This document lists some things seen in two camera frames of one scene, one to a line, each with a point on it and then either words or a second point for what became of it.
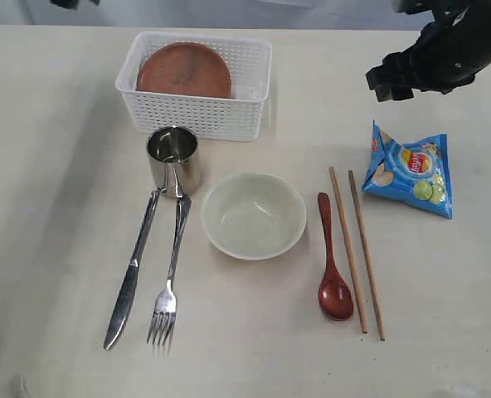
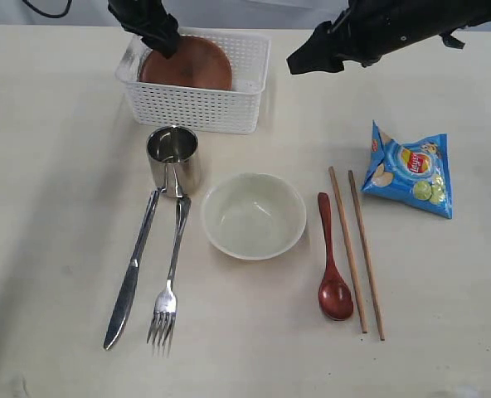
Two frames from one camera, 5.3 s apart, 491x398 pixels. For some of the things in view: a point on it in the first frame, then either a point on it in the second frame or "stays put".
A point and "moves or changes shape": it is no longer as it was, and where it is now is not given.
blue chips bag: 415,171 stays put
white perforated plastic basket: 217,87 moves or changes shape
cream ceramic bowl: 253,216 stays put
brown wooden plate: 186,68 moves or changes shape
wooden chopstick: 332,171 stays put
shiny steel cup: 174,156 stays put
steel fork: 166,306 stays put
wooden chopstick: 366,254 stays put
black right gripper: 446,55 → 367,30
